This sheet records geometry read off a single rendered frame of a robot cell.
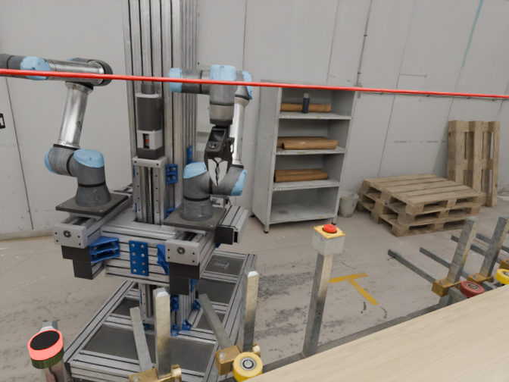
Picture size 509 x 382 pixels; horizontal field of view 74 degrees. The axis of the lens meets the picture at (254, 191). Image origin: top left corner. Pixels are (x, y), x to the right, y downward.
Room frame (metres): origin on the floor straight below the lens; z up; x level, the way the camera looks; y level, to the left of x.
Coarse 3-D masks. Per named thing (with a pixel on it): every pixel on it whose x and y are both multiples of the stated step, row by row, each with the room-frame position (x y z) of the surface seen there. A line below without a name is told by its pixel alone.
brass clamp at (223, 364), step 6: (228, 348) 0.81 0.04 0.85; (234, 348) 0.81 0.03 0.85; (252, 348) 0.81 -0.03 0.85; (258, 348) 0.82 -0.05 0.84; (216, 354) 0.78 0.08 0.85; (228, 354) 0.78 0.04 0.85; (234, 354) 0.79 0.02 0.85; (258, 354) 0.81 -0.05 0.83; (216, 360) 0.78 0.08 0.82; (222, 360) 0.76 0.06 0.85; (228, 360) 0.76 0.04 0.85; (234, 360) 0.77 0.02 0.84; (216, 366) 0.78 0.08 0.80; (222, 366) 0.75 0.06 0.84; (228, 366) 0.76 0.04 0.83; (222, 372) 0.75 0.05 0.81; (228, 372) 0.76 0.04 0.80
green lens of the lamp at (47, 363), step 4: (60, 352) 0.54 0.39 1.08; (52, 356) 0.52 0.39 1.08; (56, 356) 0.53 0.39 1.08; (60, 356) 0.54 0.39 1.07; (32, 360) 0.51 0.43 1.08; (36, 360) 0.51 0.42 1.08; (40, 360) 0.51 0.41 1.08; (44, 360) 0.51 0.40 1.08; (48, 360) 0.52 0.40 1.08; (52, 360) 0.52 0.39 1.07; (56, 360) 0.53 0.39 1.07; (60, 360) 0.53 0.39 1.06; (32, 364) 0.52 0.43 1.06; (36, 364) 0.51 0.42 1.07; (40, 364) 0.51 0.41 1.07; (44, 364) 0.51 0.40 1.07; (48, 364) 0.52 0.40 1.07; (52, 364) 0.52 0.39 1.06; (40, 368) 0.51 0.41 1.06; (44, 368) 0.51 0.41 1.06
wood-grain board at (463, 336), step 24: (504, 288) 1.17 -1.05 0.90; (432, 312) 0.98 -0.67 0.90; (456, 312) 0.99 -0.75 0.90; (480, 312) 1.00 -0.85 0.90; (504, 312) 1.01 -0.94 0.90; (384, 336) 0.85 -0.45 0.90; (408, 336) 0.86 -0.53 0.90; (432, 336) 0.87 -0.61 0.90; (456, 336) 0.88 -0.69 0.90; (480, 336) 0.88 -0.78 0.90; (504, 336) 0.89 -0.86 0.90; (312, 360) 0.73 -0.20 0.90; (336, 360) 0.74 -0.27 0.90; (360, 360) 0.75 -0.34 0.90; (384, 360) 0.75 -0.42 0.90; (408, 360) 0.76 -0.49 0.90; (432, 360) 0.77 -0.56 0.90; (456, 360) 0.77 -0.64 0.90; (480, 360) 0.78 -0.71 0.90; (504, 360) 0.79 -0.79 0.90
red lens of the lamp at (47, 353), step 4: (40, 332) 0.56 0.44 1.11; (60, 340) 0.54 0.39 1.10; (28, 344) 0.53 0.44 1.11; (56, 344) 0.53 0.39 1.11; (60, 344) 0.54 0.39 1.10; (52, 348) 0.52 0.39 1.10; (56, 348) 0.53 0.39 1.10; (60, 348) 0.54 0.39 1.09; (32, 352) 0.51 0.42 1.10; (36, 352) 0.51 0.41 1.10; (40, 352) 0.51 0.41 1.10; (44, 352) 0.51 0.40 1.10; (48, 352) 0.52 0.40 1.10; (52, 352) 0.52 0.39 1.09; (56, 352) 0.53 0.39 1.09; (32, 356) 0.51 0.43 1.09; (36, 356) 0.51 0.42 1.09; (40, 356) 0.51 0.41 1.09; (44, 356) 0.51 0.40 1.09; (48, 356) 0.52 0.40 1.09
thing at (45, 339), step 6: (48, 330) 0.56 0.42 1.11; (54, 330) 0.57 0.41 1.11; (36, 336) 0.55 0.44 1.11; (42, 336) 0.55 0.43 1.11; (48, 336) 0.55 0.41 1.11; (54, 336) 0.55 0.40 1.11; (60, 336) 0.55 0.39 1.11; (30, 342) 0.53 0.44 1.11; (36, 342) 0.53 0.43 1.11; (42, 342) 0.53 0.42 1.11; (48, 342) 0.53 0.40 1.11; (54, 342) 0.53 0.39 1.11; (30, 348) 0.52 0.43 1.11; (36, 348) 0.52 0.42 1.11; (42, 348) 0.52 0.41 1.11; (48, 348) 0.52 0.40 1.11; (54, 372) 0.55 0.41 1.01
